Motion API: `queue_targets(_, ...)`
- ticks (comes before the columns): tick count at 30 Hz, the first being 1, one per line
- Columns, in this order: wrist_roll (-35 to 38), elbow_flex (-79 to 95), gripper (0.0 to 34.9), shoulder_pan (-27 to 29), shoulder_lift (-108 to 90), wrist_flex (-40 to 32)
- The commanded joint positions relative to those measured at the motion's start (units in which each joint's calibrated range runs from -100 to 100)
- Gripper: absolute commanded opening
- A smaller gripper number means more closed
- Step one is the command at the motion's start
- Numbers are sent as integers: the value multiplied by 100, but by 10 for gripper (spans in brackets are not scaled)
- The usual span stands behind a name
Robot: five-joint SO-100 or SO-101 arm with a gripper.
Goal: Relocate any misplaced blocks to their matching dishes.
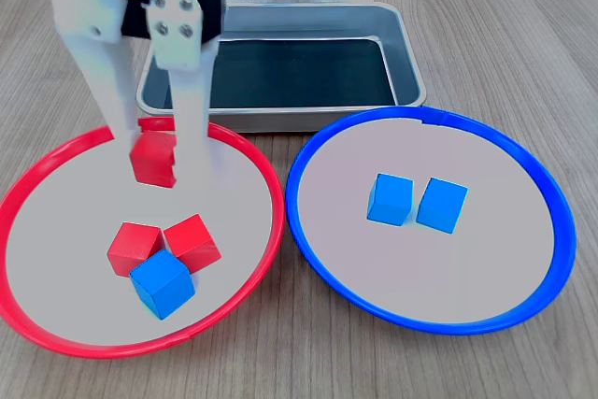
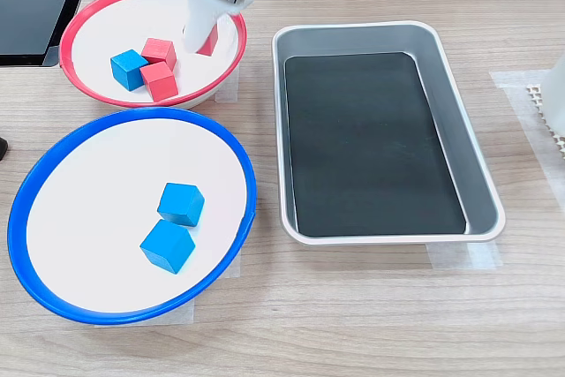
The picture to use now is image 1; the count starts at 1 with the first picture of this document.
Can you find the red cube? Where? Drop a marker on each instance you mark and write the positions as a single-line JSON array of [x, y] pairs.
[[194, 240], [133, 247], [152, 161]]

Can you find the blue cube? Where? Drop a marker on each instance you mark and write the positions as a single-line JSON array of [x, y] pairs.
[[390, 200], [163, 284], [441, 206]]

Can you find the black tray mat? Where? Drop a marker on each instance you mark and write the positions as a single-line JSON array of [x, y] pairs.
[[299, 76]]

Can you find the steel tray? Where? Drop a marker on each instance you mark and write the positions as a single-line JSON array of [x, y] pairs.
[[303, 118]]

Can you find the red-rimmed white plate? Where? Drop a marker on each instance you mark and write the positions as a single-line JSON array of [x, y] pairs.
[[70, 254]]

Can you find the blue-rimmed white plate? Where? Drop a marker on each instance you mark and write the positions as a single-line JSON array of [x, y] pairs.
[[420, 277]]

